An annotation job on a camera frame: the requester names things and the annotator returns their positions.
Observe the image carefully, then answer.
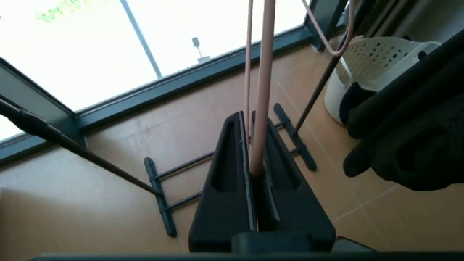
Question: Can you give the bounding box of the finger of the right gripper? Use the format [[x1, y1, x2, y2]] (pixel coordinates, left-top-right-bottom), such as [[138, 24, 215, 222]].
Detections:
[[346, 29, 464, 141]]

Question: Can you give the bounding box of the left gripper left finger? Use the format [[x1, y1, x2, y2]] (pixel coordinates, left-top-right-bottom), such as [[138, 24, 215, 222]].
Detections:
[[188, 110, 257, 253]]

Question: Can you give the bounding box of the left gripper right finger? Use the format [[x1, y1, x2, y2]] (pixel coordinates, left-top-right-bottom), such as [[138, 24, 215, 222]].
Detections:
[[252, 110, 337, 253]]

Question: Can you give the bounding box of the white laundry basket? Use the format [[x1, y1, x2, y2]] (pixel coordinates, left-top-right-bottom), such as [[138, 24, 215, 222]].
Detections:
[[323, 36, 442, 126]]

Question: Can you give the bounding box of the black clothes rack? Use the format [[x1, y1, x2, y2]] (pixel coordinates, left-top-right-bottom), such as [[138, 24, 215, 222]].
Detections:
[[0, 0, 367, 239]]

